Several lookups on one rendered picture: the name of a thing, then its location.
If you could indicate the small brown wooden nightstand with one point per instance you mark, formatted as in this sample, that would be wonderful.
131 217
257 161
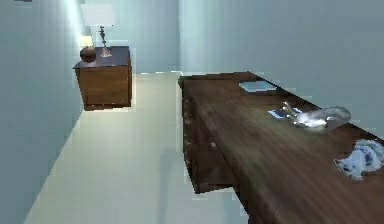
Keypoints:
105 83

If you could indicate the dark brown wooden dresser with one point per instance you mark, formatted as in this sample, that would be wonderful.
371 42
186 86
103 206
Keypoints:
253 156

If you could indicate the small blue flat card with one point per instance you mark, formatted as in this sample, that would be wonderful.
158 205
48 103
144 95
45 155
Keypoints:
278 113

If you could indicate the white shade table lamp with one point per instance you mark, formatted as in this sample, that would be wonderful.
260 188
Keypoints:
100 16

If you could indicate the dark brown round ball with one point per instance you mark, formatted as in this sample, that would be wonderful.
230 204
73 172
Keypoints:
88 54

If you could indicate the large white virtual reality goggles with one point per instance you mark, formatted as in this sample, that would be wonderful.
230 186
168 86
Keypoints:
316 118

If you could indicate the pale blue flat book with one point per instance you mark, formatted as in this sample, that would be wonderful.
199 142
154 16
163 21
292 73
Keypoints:
257 86

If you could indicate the white and blue crumpled cloth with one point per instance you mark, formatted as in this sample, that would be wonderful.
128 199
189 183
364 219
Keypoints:
361 159

